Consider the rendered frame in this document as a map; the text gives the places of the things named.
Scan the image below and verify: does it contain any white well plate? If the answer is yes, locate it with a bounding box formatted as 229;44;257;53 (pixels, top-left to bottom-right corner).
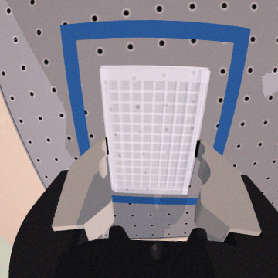
100;66;210;195

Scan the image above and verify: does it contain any grey perforated base plate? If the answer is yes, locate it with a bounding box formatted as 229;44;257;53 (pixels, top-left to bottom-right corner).
0;0;278;239

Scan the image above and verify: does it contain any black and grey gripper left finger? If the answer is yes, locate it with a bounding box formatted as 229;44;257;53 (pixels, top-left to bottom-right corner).
8;137;114;278

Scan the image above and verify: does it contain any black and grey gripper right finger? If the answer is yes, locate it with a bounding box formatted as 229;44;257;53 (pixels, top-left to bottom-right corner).
194;139;278;278

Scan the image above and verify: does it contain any blue tape outline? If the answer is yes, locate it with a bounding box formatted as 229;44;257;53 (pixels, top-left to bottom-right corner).
60;20;250;205

